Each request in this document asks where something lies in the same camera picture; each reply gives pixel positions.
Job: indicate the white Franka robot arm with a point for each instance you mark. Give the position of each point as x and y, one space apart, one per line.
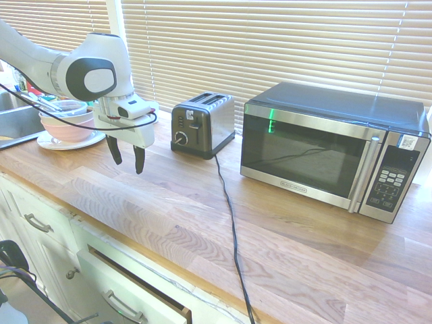
40 60

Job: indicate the stainless steel sink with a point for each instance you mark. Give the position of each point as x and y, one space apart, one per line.
17 121

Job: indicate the wide beige window blind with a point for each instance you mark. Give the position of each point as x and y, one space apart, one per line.
270 44

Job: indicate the white open drawer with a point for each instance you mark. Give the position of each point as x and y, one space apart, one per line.
111 280

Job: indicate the white kitchen cabinet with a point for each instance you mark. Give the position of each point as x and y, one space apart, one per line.
40 243

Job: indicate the metal utensils in bowl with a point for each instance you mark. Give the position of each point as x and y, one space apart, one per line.
40 100

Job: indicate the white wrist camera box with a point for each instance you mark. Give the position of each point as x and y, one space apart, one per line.
133 108

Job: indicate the white plate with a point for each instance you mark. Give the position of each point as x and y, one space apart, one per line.
94 139

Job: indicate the stainless steel black microwave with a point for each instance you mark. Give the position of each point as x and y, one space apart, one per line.
303 148

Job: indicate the pink bowl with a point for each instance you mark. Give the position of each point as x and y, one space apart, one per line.
71 133

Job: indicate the narrow beige window blind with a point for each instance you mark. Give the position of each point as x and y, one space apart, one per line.
50 20

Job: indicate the clutter of bottles behind sink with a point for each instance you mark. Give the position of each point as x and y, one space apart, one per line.
23 84

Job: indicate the round metal cabinet knob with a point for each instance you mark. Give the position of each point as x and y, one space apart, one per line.
71 274

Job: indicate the clear plastic bowl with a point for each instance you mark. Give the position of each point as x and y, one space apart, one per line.
72 105

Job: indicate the white bowl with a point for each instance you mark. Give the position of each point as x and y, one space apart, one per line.
81 117

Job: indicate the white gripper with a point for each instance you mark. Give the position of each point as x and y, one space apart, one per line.
141 133

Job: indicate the stainless steel two-slot toaster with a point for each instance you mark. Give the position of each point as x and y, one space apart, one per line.
216 125

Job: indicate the white window frame post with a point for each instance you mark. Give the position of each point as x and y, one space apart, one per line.
116 17

